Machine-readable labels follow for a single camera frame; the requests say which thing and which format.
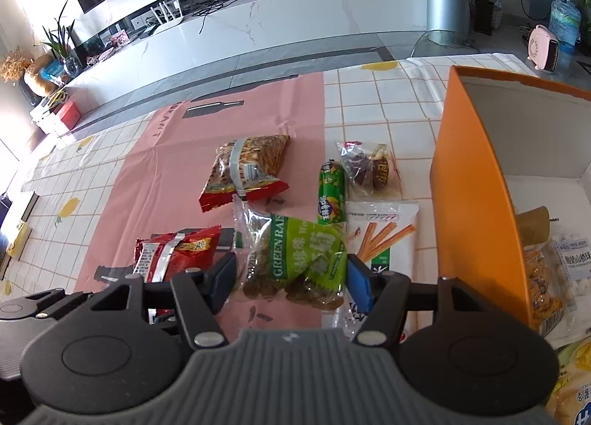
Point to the red snack packet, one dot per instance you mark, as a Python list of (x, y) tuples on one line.
[(171, 249)]

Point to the white router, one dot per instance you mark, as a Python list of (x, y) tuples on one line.
[(166, 23)]

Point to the pink checked tablecloth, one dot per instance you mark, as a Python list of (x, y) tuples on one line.
[(138, 166)]

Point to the dried flowers in dark vase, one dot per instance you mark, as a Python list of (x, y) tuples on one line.
[(14, 65)]

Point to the red fried strips snack bag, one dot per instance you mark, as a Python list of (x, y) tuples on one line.
[(249, 162)]

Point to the white storage box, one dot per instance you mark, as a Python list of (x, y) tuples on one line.
[(41, 113)]

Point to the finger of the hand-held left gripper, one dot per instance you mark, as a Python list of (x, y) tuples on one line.
[(27, 305)]

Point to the pink fan heater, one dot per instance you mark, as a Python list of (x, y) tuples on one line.
[(541, 49)]

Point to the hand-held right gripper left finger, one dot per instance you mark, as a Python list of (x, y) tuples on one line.
[(224, 268)]

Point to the brown snack packet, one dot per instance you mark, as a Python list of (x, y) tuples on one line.
[(533, 224)]

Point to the silver trash can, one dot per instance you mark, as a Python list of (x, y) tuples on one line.
[(448, 5)]

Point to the green raisin bag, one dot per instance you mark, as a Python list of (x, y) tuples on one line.
[(300, 249)]

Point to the orange cardboard box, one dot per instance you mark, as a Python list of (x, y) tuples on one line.
[(475, 175)]

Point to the orange gourd ornament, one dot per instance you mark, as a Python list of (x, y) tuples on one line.
[(39, 76)]

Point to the white marble tv cabinet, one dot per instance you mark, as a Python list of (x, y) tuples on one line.
[(277, 23)]

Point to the dark grey flat box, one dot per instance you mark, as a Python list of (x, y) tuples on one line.
[(18, 212)]

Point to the green sausage stick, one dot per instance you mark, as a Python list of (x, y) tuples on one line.
[(331, 194)]

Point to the white breadstick bag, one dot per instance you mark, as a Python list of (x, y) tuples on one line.
[(388, 231)]

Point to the red storage box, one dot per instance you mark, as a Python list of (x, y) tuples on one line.
[(68, 115)]

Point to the pink picture frame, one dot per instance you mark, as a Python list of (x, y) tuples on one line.
[(118, 38)]

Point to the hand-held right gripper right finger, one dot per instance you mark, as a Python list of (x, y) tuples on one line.
[(360, 277)]

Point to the yellow chips bag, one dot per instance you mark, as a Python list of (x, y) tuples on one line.
[(572, 374)]

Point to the clear peanut packet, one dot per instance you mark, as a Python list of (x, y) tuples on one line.
[(545, 286)]

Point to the yellow small packet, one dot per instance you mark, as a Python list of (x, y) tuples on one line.
[(21, 240)]

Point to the clear date walnut packet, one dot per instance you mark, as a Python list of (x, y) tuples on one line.
[(369, 169)]

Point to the blue water jug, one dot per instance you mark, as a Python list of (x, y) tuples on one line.
[(565, 25)]

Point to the round glass table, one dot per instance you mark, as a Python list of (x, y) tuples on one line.
[(438, 44)]

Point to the green plant in glass vase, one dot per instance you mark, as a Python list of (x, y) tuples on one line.
[(57, 44)]

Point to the white candy ball packet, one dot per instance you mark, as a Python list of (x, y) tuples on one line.
[(575, 263)]

